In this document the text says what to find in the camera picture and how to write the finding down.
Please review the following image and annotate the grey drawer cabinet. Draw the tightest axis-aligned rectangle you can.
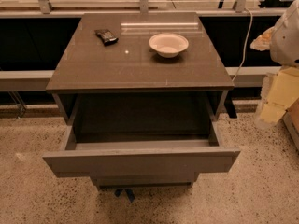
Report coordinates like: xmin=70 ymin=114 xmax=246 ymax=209
xmin=47 ymin=13 xmax=234 ymax=188

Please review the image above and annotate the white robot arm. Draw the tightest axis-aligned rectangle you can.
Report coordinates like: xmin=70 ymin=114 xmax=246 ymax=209
xmin=250 ymin=0 xmax=299 ymax=129

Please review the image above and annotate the grey top drawer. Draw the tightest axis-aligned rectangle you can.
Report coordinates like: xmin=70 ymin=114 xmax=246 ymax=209
xmin=44 ymin=93 xmax=240 ymax=182

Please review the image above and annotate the white bowl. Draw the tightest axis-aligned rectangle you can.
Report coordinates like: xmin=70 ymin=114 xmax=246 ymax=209
xmin=149 ymin=33 xmax=189 ymax=58

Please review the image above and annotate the black snack packet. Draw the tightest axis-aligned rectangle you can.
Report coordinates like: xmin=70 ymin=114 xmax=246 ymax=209
xmin=95 ymin=29 xmax=119 ymax=46

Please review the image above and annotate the blue tape cross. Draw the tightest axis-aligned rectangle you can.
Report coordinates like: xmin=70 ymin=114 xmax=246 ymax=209
xmin=114 ymin=189 xmax=135 ymax=203

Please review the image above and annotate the white cable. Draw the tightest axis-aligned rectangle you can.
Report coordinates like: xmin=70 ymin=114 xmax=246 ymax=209
xmin=231 ymin=7 xmax=254 ymax=83

